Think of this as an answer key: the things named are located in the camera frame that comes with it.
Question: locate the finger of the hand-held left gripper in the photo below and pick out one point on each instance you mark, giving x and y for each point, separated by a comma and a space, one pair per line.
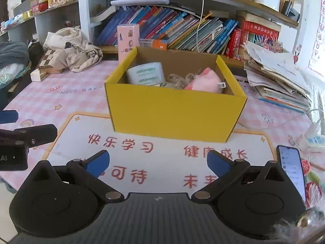
9, 116
33, 134

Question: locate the colourful plastic wrapper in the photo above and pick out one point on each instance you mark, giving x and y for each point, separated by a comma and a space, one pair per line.
314, 183

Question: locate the grey blanket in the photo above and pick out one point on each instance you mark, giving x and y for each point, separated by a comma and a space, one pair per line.
12, 52

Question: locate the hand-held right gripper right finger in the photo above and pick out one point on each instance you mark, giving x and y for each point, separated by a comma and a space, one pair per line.
218, 163

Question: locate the pink checked table mat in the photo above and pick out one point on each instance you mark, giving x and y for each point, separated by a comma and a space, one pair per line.
76, 99

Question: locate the cream small box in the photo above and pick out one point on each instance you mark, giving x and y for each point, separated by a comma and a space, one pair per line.
38, 75

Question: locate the beige canvas bag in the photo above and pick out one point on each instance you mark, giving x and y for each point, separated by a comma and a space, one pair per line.
76, 50

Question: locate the dark brown bag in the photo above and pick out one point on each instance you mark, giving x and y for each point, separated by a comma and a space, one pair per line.
35, 49

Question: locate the orange and white box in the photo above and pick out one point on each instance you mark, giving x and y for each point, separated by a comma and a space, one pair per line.
158, 45

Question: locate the yellow cardboard box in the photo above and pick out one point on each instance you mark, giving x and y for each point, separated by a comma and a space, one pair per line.
172, 114

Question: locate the silver tape roll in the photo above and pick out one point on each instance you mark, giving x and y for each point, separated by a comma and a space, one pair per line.
144, 75

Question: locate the black small box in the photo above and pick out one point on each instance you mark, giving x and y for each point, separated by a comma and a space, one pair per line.
290, 10

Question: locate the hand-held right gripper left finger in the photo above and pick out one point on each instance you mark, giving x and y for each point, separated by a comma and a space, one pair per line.
97, 162

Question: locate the pink cylindrical tissue pack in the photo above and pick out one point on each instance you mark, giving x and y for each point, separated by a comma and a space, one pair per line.
127, 40

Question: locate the red round tin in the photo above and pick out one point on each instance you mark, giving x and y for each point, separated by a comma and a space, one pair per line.
43, 6

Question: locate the iridescent plastic bag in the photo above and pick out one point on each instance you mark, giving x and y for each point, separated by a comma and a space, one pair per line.
12, 75

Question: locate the white lamp bar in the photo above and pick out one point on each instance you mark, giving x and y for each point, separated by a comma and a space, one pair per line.
139, 1

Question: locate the wall poster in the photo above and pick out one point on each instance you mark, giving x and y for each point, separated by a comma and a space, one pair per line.
317, 43

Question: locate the grey fluffy thing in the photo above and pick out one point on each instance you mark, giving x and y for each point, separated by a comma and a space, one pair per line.
299, 230

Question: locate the stack of papers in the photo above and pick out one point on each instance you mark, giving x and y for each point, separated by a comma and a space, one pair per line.
276, 81

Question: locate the wooden bookshelf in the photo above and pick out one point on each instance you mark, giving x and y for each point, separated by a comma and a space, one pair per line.
269, 14

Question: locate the red slim book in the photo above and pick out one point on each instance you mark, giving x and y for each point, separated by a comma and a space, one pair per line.
233, 43

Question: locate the black smartphone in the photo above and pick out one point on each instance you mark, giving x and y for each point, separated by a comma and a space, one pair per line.
289, 167

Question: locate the grey shelf unit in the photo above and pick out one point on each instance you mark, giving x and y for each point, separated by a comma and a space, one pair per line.
45, 20

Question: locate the white charger plug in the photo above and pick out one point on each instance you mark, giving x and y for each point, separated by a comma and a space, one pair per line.
313, 139

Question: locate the wooden chessboard box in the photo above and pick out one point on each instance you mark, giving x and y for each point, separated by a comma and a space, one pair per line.
48, 61

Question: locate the row of leaning books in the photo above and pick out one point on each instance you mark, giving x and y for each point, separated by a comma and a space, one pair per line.
177, 28

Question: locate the white thick book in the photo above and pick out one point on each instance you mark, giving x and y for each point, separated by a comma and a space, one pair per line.
104, 14

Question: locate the pink plush toy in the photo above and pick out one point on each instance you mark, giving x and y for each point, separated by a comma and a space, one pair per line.
205, 81

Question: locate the red printed box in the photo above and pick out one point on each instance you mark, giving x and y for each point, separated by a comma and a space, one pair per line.
259, 31

